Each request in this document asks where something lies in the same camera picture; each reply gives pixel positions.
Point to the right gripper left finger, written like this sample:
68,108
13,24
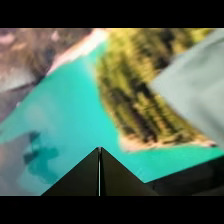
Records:
81,181

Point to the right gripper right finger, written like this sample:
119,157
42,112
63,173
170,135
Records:
118,181

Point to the green T-shirt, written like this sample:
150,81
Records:
196,86

